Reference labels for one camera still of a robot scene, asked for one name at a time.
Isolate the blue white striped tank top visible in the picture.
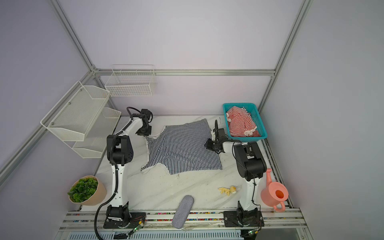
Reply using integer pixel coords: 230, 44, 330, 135
141, 119, 223, 175

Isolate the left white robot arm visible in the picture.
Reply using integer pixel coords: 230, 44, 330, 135
106, 107, 153, 222

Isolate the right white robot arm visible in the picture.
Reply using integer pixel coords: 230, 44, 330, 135
205, 139, 267, 211

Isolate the red white striped tank top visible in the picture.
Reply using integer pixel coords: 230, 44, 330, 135
226, 106, 261, 137

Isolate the yellow toy giraffe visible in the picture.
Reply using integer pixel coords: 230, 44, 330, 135
218, 186, 237, 196

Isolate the teal plastic basket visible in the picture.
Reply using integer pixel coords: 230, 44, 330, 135
223, 103, 268, 143

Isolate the grey fabric pouch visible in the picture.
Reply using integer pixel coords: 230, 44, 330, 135
172, 195, 194, 229

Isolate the pink watering can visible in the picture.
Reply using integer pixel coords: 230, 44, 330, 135
261, 168, 289, 213

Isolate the green potted plant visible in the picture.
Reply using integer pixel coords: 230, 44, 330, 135
68, 176, 107, 206

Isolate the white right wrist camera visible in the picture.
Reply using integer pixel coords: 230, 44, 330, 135
214, 120, 229, 142

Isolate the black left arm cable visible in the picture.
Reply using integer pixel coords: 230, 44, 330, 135
93, 106, 142, 240

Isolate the white wire wall basket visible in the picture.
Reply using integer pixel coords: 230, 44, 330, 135
105, 65, 157, 97

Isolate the white mesh wall shelf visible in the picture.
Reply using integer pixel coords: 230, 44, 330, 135
41, 82, 121, 159

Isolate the horizontal aluminium frame bar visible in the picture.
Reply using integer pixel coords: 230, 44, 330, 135
96, 69, 276, 77

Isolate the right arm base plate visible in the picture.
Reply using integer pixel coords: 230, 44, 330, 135
223, 209, 265, 228

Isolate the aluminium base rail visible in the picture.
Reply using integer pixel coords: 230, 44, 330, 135
59, 208, 308, 232

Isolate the aluminium frame corner post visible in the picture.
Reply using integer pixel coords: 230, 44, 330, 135
49, 0, 118, 110

